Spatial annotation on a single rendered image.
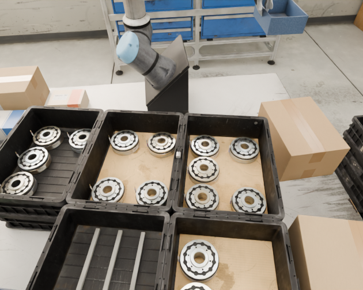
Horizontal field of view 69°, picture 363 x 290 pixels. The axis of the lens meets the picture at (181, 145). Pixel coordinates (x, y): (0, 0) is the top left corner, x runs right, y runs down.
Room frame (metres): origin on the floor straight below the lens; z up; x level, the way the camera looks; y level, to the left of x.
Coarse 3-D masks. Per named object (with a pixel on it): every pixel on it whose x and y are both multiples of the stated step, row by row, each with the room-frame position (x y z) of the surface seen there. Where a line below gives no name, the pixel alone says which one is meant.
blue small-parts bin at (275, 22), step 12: (264, 0) 1.22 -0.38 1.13; (276, 0) 1.23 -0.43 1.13; (288, 0) 1.23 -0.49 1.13; (264, 12) 1.10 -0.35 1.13; (276, 12) 1.23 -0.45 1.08; (288, 12) 1.20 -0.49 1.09; (300, 12) 1.10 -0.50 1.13; (264, 24) 1.07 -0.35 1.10; (276, 24) 1.02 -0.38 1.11; (288, 24) 1.03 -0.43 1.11; (300, 24) 1.03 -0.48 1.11
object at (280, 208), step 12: (264, 120) 0.68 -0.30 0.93; (180, 144) 0.57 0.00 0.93; (180, 168) 0.48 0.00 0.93; (276, 168) 0.47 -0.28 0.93; (276, 180) 0.42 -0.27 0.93; (276, 192) 0.38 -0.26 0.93; (240, 216) 0.31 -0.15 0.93; (252, 216) 0.31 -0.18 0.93; (264, 216) 0.31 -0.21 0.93; (276, 216) 0.31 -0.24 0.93
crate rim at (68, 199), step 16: (112, 112) 0.75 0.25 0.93; (128, 112) 0.74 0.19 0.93; (144, 112) 0.74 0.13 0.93; (160, 112) 0.74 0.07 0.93; (176, 112) 0.73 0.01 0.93; (176, 144) 0.57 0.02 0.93; (176, 160) 0.51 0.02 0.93; (80, 176) 0.46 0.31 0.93; (144, 208) 0.35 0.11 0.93; (160, 208) 0.35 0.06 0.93
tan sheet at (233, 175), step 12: (228, 144) 0.66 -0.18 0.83; (192, 156) 0.61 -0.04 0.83; (228, 156) 0.60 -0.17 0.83; (228, 168) 0.55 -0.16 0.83; (240, 168) 0.54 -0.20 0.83; (252, 168) 0.54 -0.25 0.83; (228, 180) 0.50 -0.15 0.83; (240, 180) 0.49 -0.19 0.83; (252, 180) 0.49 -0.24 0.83; (228, 192) 0.45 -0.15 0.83; (264, 192) 0.45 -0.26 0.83; (228, 204) 0.41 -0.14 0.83
